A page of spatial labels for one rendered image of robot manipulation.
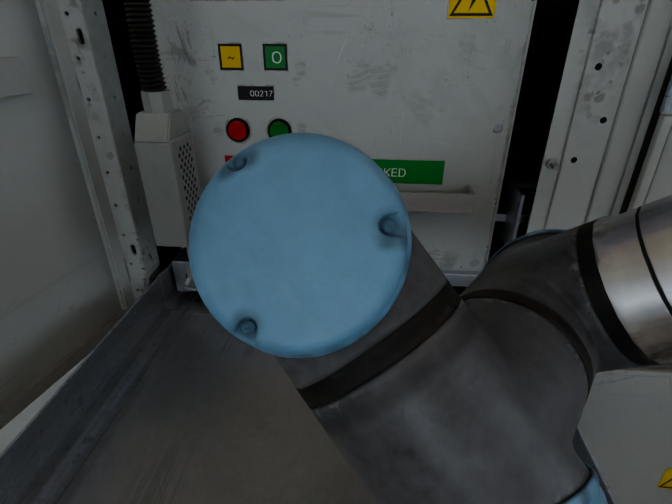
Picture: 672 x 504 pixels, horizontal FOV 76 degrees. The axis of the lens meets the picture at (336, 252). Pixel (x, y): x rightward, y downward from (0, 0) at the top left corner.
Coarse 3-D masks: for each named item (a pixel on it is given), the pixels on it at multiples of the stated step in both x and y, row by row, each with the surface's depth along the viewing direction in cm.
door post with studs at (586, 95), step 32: (608, 0) 47; (640, 0) 46; (576, 32) 49; (608, 32) 48; (576, 64) 50; (608, 64) 50; (576, 96) 52; (608, 96) 51; (576, 128) 53; (608, 128) 53; (544, 160) 56; (576, 160) 55; (544, 192) 58; (576, 192) 57; (544, 224) 60; (576, 224) 59
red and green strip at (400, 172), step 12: (228, 156) 63; (384, 168) 62; (396, 168) 62; (408, 168) 62; (420, 168) 62; (432, 168) 61; (396, 180) 63; (408, 180) 63; (420, 180) 62; (432, 180) 62
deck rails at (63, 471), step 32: (160, 288) 70; (128, 320) 61; (160, 320) 69; (96, 352) 54; (128, 352) 61; (64, 384) 48; (96, 384) 54; (128, 384) 57; (64, 416) 48; (96, 416) 52; (32, 448) 44; (64, 448) 48; (576, 448) 43; (0, 480) 40; (32, 480) 44; (64, 480) 45
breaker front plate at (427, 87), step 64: (192, 0) 54; (256, 0) 54; (320, 0) 53; (384, 0) 52; (448, 0) 52; (512, 0) 51; (192, 64) 58; (256, 64) 57; (320, 64) 56; (384, 64) 56; (448, 64) 55; (512, 64) 54; (192, 128) 62; (256, 128) 61; (320, 128) 60; (384, 128) 60; (448, 128) 59; (448, 192) 63; (448, 256) 68
